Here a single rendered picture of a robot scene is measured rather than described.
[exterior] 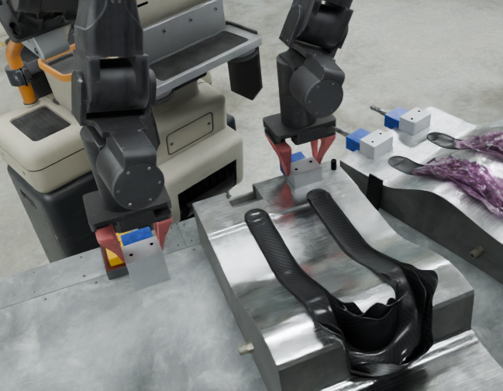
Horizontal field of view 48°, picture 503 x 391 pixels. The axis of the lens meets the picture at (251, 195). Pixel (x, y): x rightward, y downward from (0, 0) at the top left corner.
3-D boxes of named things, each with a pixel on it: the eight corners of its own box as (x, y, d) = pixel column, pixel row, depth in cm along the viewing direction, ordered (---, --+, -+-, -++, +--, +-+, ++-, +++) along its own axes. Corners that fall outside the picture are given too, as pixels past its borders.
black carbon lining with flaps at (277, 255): (239, 223, 92) (232, 177, 86) (329, 194, 95) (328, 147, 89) (340, 403, 66) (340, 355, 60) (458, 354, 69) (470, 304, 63)
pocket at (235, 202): (226, 209, 97) (224, 192, 95) (255, 200, 98) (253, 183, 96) (235, 226, 94) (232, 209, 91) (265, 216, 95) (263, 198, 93)
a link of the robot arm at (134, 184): (146, 62, 65) (70, 65, 61) (188, 102, 57) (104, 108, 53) (141, 154, 71) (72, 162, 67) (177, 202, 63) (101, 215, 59)
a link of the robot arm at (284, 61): (304, 39, 86) (270, 47, 84) (325, 56, 80) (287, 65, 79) (307, 81, 90) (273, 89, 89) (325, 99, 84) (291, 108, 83)
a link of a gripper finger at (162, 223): (183, 258, 76) (170, 205, 70) (131, 275, 75) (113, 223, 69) (170, 227, 81) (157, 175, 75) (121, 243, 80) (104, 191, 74)
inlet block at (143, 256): (117, 233, 87) (108, 206, 84) (149, 223, 88) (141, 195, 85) (135, 292, 78) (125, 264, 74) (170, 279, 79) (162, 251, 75)
